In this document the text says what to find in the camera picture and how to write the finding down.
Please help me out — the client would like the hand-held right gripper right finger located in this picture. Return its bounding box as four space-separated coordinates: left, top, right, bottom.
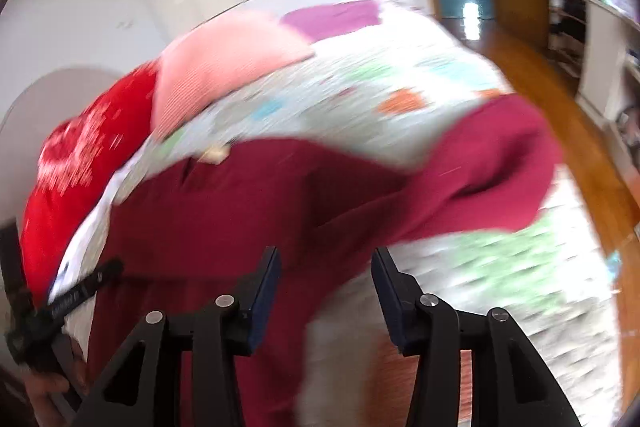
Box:
372 247 583 427

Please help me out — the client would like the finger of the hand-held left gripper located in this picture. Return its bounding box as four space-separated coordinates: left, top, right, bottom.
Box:
49 258 126 317

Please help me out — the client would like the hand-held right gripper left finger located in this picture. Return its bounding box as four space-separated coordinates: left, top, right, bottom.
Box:
72 247 282 427

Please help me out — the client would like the maroon small shirt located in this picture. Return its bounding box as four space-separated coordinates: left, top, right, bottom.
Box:
85 94 563 427

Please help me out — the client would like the person's left hand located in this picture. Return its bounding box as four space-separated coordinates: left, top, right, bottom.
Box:
22 339 91 427

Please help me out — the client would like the red embroidered pillow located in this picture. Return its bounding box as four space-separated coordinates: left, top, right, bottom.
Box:
20 57 161 295

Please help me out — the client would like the white arched headboard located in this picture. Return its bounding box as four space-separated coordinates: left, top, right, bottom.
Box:
0 66 126 228

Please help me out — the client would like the patterned patchwork quilt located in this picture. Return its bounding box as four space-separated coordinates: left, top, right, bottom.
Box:
47 0 626 427

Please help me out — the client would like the pink pillow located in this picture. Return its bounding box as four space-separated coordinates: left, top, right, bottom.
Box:
150 9 316 140

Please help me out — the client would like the purple cloth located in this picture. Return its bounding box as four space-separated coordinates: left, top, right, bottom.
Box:
280 0 383 42

